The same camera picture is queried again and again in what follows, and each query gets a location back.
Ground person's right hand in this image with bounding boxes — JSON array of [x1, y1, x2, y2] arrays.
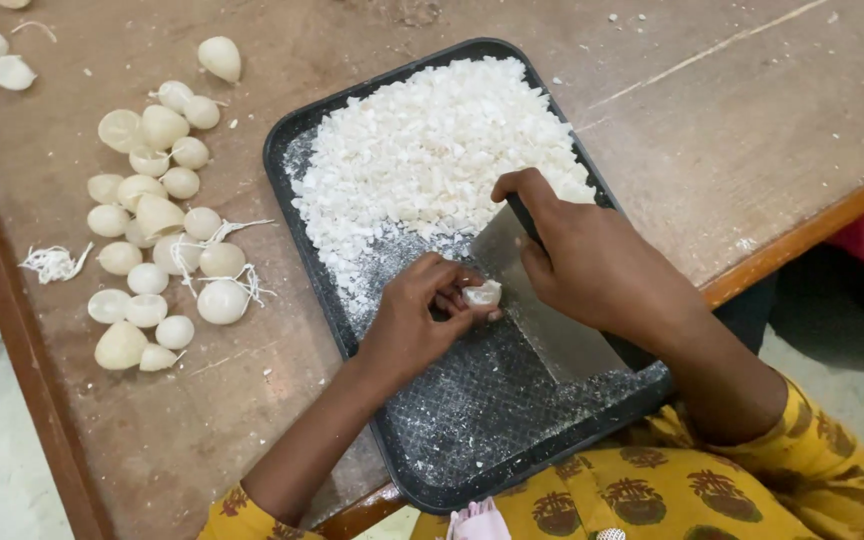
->
[[490, 168, 705, 355]]

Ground person's left hand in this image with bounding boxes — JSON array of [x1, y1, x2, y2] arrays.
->
[[357, 253, 505, 385]]

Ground white wax chunk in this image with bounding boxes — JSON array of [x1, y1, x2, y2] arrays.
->
[[462, 279, 504, 309]]

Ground black rectangular tray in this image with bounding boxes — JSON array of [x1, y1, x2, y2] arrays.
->
[[262, 37, 675, 516]]

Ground loose white wick strands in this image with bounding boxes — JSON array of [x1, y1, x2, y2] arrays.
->
[[169, 217, 279, 309]]

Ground pile of white wax chips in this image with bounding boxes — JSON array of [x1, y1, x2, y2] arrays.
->
[[289, 56, 598, 316]]

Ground yellow patterned garment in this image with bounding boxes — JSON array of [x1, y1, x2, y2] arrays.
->
[[198, 375, 864, 540]]

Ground group of cream wax shells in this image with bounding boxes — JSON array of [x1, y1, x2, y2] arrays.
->
[[85, 79, 253, 373]]

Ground bundle of white wick threads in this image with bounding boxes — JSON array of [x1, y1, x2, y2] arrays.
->
[[18, 241, 96, 285]]

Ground single white wick thread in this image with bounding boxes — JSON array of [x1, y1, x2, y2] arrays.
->
[[10, 20, 58, 44]]

